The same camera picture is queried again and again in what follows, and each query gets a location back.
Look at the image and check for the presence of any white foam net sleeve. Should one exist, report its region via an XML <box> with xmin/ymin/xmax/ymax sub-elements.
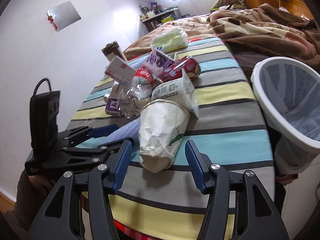
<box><xmin>103</xmin><ymin>118</ymin><xmax>140</xmax><ymax>145</ymax></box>

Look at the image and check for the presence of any purple white medicine box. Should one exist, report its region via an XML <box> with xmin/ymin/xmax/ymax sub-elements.
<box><xmin>104</xmin><ymin>81</ymin><xmax>129</xmax><ymax>117</ymax></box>

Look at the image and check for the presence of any clear plastic bottle red label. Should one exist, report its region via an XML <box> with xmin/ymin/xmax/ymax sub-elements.
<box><xmin>118</xmin><ymin>66</ymin><xmax>154</xmax><ymax>118</ymax></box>

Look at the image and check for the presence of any white paper cup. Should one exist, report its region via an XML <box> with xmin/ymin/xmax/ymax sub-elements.
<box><xmin>139</xmin><ymin>99</ymin><xmax>190</xmax><ymax>173</ymax></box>

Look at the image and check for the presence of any white red small box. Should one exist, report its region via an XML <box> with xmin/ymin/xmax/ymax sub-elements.
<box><xmin>105</xmin><ymin>56</ymin><xmax>136</xmax><ymax>85</ymax></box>

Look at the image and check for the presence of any red soda can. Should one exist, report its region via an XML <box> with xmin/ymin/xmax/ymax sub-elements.
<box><xmin>158</xmin><ymin>56</ymin><xmax>201</xmax><ymax>82</ymax></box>

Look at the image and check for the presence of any purple grape juice carton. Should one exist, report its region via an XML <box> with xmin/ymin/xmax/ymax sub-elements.
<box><xmin>142</xmin><ymin>49</ymin><xmax>174</xmax><ymax>76</ymax></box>

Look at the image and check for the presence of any white trash bin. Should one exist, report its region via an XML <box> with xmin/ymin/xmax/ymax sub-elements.
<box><xmin>251</xmin><ymin>57</ymin><xmax>319</xmax><ymax>174</ymax></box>

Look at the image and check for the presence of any striped table cloth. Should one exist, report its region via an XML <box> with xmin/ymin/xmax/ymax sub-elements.
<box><xmin>66</xmin><ymin>37</ymin><xmax>276</xmax><ymax>240</ymax></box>

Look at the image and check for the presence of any brown beige travel mug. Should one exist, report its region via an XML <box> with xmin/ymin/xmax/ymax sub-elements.
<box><xmin>101</xmin><ymin>41</ymin><xmax>127</xmax><ymax>62</ymax></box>

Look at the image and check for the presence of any yellow tissue pack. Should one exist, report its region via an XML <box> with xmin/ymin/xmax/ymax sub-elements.
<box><xmin>151</xmin><ymin>29</ymin><xmax>188</xmax><ymax>53</ymax></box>

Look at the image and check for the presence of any cluttered shelf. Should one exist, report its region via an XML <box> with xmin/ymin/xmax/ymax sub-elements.
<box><xmin>140</xmin><ymin>7</ymin><xmax>182</xmax><ymax>32</ymax></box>

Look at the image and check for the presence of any brown fleece blanket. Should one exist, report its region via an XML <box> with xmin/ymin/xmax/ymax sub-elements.
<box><xmin>124</xmin><ymin>3</ymin><xmax>319</xmax><ymax>72</ymax></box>

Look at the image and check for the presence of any brown teddy bear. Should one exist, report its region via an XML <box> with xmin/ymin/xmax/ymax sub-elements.
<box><xmin>219</xmin><ymin>0</ymin><xmax>246</xmax><ymax>10</ymax></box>

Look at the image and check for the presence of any wooden headboard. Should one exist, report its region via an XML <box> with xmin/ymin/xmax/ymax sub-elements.
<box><xmin>277</xmin><ymin>0</ymin><xmax>313</xmax><ymax>20</ymax></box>

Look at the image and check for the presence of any silver wall mirror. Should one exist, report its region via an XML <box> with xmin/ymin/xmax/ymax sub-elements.
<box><xmin>46</xmin><ymin>1</ymin><xmax>81</xmax><ymax>31</ymax></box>

